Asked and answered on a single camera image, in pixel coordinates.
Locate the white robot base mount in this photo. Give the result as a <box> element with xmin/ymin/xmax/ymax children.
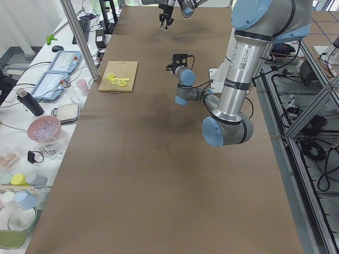
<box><xmin>209</xmin><ymin>28</ymin><xmax>236</xmax><ymax>93</ymax></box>

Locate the aluminium frame post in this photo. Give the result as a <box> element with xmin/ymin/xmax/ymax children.
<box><xmin>60</xmin><ymin>0</ymin><xmax>99</xmax><ymax>81</ymax></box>

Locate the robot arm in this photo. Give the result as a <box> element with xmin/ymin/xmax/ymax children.
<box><xmin>166</xmin><ymin>1</ymin><xmax>313</xmax><ymax>147</ymax></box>
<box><xmin>141</xmin><ymin>0</ymin><xmax>206</xmax><ymax>31</ymax></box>

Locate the black keyboard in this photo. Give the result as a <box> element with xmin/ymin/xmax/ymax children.
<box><xmin>78</xmin><ymin>16</ymin><xmax>90</xmax><ymax>42</ymax></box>

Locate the black water bottle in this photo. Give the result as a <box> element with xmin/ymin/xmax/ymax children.
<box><xmin>16</xmin><ymin>88</ymin><xmax>44</xmax><ymax>116</ymax></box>

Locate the lemon slice lower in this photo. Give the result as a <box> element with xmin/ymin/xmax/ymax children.
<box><xmin>106</xmin><ymin>73</ymin><xmax>115</xmax><ymax>80</ymax></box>

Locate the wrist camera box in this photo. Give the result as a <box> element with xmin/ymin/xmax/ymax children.
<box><xmin>172</xmin><ymin>53</ymin><xmax>189</xmax><ymax>67</ymax></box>

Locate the bamboo cutting board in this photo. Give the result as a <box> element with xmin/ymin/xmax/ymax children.
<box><xmin>99</xmin><ymin>61</ymin><xmax>138</xmax><ymax>93</ymax></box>

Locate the upper teach pendant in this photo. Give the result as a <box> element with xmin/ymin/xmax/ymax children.
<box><xmin>48</xmin><ymin>50</ymin><xmax>82</xmax><ymax>74</ymax></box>

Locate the light blue plastic cup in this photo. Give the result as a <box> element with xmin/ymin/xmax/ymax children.
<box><xmin>14</xmin><ymin>191</ymin><xmax>38</xmax><ymax>211</ymax></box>

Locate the lower teach pendant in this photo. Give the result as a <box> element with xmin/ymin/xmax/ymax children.
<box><xmin>31</xmin><ymin>72</ymin><xmax>69</xmax><ymax>103</ymax></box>

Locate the mint green plastic cup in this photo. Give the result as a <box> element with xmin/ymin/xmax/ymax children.
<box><xmin>0</xmin><ymin>173</ymin><xmax>13</xmax><ymax>185</ymax></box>

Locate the grey plastic cup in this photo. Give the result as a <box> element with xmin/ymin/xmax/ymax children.
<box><xmin>25</xmin><ymin>173</ymin><xmax>48</xmax><ymax>188</ymax></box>

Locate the lemon slice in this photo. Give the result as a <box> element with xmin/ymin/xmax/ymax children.
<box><xmin>106</xmin><ymin>73</ymin><xmax>115</xmax><ymax>80</ymax></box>
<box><xmin>118</xmin><ymin>80</ymin><xmax>127</xmax><ymax>87</ymax></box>
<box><xmin>111</xmin><ymin>78</ymin><xmax>119</xmax><ymax>85</ymax></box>

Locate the yellow plastic cup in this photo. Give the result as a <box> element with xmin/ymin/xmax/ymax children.
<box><xmin>11</xmin><ymin>174</ymin><xmax>29</xmax><ymax>186</ymax></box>

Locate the stemless wine glass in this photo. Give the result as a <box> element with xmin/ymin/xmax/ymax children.
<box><xmin>44</xmin><ymin>137</ymin><xmax>59</xmax><ymax>156</ymax></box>

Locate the white plate dark rim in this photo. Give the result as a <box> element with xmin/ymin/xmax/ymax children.
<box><xmin>7</xmin><ymin>207</ymin><xmax>37</xmax><ymax>232</ymax></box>

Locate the green bowl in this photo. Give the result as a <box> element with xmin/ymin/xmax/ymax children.
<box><xmin>1</xmin><ymin>230</ymin><xmax>27</xmax><ymax>249</ymax></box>

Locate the black computer mouse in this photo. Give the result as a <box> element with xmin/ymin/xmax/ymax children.
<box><xmin>51</xmin><ymin>45</ymin><xmax>64</xmax><ymax>52</ymax></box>

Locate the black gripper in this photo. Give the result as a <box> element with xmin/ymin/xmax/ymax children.
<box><xmin>166</xmin><ymin>63</ymin><xmax>183</xmax><ymax>75</ymax></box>
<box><xmin>159</xmin><ymin>4</ymin><xmax>174</xmax><ymax>29</ymax></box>

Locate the grey kitchen scale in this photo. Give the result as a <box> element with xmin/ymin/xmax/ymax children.
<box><xmin>51</xmin><ymin>103</ymin><xmax>81</xmax><ymax>124</ymax></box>

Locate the lemon slice upper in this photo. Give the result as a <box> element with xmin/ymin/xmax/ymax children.
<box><xmin>118</xmin><ymin>80</ymin><xmax>127</xmax><ymax>87</ymax></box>

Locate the lemon slice middle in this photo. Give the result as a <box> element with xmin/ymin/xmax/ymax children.
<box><xmin>111</xmin><ymin>78</ymin><xmax>119</xmax><ymax>85</ymax></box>

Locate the pink bowl with ice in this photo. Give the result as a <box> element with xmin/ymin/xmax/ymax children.
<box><xmin>27</xmin><ymin>115</ymin><xmax>61</xmax><ymax>143</ymax></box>

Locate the teach pendant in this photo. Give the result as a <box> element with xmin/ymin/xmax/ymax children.
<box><xmin>48</xmin><ymin>50</ymin><xmax>82</xmax><ymax>74</ymax></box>
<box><xmin>31</xmin><ymin>72</ymin><xmax>69</xmax><ymax>103</ymax></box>

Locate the white plastic cup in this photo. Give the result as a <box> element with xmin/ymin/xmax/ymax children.
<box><xmin>1</xmin><ymin>192</ymin><xmax>18</xmax><ymax>210</ymax></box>

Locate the pink plastic cup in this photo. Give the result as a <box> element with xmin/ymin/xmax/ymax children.
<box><xmin>76</xmin><ymin>79</ymin><xmax>89</xmax><ymax>94</ymax></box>

